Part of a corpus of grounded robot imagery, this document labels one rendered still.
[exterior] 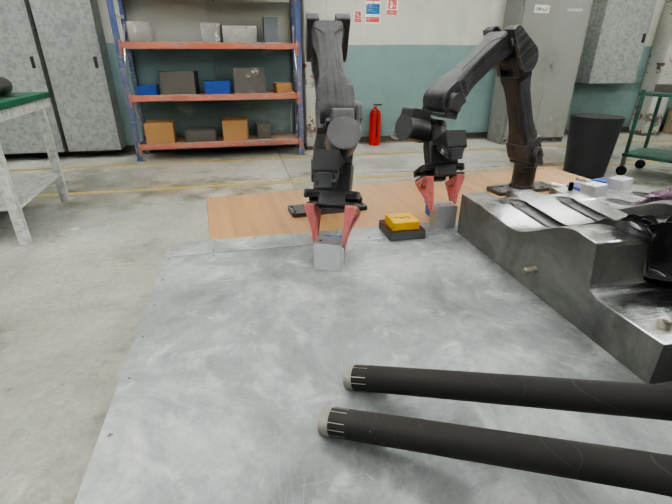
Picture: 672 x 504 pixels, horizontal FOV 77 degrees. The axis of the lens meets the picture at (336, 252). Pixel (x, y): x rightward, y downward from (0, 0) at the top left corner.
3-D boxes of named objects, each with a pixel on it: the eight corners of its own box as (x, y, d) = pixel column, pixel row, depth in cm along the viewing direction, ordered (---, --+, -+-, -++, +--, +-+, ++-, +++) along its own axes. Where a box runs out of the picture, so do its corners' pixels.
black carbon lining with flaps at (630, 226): (500, 209, 88) (508, 164, 84) (568, 204, 91) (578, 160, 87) (642, 292, 57) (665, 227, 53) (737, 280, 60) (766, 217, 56)
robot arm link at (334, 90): (363, 110, 76) (348, -2, 89) (313, 110, 75) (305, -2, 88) (355, 153, 87) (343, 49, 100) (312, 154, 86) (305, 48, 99)
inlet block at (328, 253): (328, 242, 90) (328, 218, 88) (351, 243, 89) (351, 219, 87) (313, 269, 78) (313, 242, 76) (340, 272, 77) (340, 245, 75)
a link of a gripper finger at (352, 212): (353, 247, 74) (357, 194, 74) (313, 244, 75) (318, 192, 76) (357, 250, 81) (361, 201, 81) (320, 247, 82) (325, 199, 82)
